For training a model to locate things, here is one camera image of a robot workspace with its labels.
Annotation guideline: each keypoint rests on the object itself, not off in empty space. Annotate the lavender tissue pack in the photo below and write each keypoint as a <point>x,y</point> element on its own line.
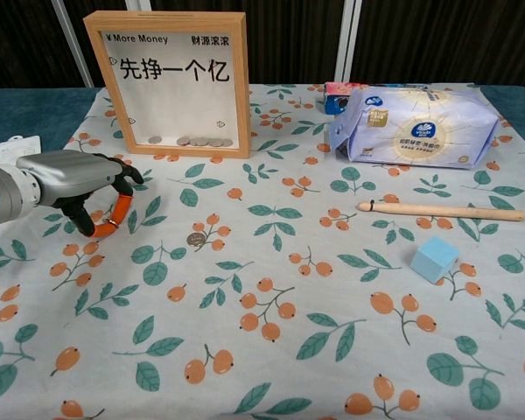
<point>420,131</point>

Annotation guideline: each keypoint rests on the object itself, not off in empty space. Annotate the white frame post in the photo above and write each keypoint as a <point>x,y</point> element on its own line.
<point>73,39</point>
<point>347,44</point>

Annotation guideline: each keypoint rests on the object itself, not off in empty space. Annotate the white plastic package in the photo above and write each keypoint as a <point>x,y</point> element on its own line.
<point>9,151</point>

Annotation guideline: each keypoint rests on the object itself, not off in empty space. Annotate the pink blue cookie box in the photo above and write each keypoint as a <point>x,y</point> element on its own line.
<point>334,98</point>

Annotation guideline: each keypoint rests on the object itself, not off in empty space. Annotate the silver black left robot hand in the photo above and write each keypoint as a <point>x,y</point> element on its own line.
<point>70,177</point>

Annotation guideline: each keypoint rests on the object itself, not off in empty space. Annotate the light blue cube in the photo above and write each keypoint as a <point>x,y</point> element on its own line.
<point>431,258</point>

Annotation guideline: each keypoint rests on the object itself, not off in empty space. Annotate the wooden crochet hook stick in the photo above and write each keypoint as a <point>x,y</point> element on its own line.
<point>442,211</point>

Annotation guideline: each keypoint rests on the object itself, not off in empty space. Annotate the wooden frame money box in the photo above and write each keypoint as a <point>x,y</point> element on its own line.
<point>95,87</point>

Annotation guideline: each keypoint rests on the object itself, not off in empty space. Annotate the floral orange berry tablecloth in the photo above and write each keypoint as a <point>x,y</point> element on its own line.
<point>262,306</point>

